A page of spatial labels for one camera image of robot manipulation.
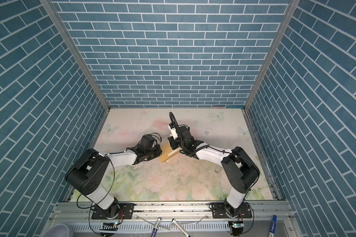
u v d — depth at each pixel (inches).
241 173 18.2
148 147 29.8
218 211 29.0
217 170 33.7
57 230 24.9
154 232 26.5
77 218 29.5
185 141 26.8
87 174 18.2
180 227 27.3
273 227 27.2
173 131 30.9
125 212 29.0
